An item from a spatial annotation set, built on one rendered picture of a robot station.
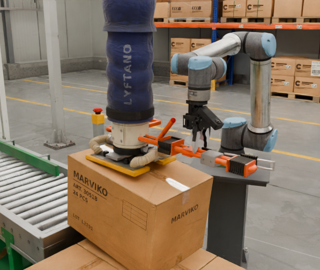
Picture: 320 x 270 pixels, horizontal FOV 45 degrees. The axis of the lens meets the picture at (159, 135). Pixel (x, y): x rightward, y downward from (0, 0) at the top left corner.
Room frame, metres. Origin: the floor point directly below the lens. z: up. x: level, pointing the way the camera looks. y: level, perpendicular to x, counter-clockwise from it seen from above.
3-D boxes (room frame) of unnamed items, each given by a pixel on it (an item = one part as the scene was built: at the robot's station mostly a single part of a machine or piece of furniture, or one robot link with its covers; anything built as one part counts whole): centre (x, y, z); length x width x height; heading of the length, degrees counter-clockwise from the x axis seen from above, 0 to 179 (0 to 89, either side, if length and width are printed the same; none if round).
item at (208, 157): (1.46, -0.21, 1.11); 0.07 x 0.07 x 0.04; 49
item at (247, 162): (1.37, -0.31, 1.12); 0.08 x 0.07 x 0.05; 49
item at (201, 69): (1.52, -0.16, 1.45); 0.10 x 0.09 x 0.12; 147
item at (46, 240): (1.95, 0.35, 0.58); 0.70 x 0.03 x 0.06; 138
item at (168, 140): (1.60, -0.05, 1.12); 0.10 x 0.08 x 0.06; 139
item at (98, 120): (2.71, 0.45, 0.50); 0.07 x 0.07 x 1.00; 48
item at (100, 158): (1.70, 0.20, 1.02); 0.34 x 0.10 x 0.05; 49
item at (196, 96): (1.51, -0.15, 1.36); 0.10 x 0.09 x 0.05; 138
